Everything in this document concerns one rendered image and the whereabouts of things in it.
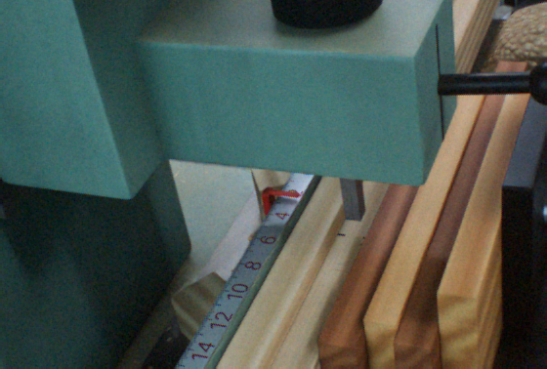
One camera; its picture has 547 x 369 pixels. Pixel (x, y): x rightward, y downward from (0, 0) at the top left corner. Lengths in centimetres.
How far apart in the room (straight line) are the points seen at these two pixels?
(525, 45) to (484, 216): 27
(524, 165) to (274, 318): 14
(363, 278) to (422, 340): 5
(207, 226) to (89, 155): 32
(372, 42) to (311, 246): 13
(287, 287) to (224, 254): 27
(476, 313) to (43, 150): 22
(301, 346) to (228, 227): 31
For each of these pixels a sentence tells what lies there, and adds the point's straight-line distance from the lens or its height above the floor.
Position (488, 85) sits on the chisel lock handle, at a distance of 43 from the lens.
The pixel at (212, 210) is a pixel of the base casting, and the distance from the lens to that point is 78.
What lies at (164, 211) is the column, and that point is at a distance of 68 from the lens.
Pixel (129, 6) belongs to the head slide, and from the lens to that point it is 44.
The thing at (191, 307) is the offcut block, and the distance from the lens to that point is 64.
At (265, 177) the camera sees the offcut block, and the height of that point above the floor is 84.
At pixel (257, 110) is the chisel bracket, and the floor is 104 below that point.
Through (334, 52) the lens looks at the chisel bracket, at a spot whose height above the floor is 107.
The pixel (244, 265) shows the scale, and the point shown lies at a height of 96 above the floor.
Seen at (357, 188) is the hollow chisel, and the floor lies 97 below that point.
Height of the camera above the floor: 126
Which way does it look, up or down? 35 degrees down
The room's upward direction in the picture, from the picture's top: 11 degrees counter-clockwise
